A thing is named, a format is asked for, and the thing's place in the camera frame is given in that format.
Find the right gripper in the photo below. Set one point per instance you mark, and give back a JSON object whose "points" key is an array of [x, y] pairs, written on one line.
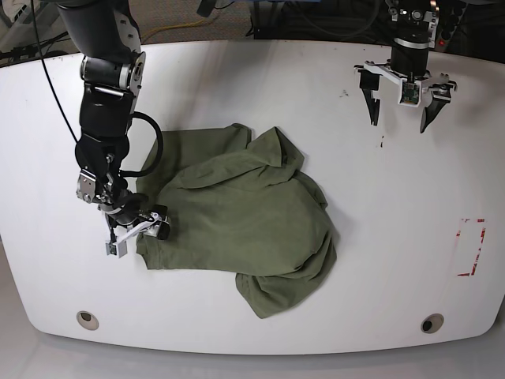
{"points": [[127, 217]]}

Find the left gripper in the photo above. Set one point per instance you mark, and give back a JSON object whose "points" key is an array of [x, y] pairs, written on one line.
{"points": [[408, 62]]}

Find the green T-shirt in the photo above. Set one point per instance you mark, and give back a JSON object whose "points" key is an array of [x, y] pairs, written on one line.
{"points": [[241, 204]]}

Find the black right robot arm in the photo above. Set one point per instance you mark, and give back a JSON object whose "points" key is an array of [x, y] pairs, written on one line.
{"points": [[112, 70]]}

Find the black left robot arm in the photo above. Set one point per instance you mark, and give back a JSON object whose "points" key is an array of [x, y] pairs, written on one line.
{"points": [[414, 28]]}

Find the left table grommet hole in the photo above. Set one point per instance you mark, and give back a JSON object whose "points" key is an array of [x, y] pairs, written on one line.
{"points": [[87, 320]]}

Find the table grommet hole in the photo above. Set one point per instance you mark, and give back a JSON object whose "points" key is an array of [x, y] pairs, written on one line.
{"points": [[87, 320], [432, 323]]}

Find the red tape marking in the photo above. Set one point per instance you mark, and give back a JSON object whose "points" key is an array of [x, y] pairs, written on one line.
{"points": [[468, 246]]}

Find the right table grommet hole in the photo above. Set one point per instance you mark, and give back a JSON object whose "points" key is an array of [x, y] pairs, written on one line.
{"points": [[432, 323]]}

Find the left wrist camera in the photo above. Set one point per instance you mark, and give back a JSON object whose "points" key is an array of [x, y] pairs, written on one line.
{"points": [[409, 94]]}

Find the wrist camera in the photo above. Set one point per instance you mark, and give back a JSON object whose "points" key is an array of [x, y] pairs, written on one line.
{"points": [[409, 94], [117, 249]]}

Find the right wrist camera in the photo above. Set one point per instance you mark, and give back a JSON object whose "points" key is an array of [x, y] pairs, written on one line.
{"points": [[117, 249]]}

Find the black power strip red switch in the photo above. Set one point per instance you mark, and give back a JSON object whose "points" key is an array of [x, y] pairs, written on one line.
{"points": [[451, 14]]}

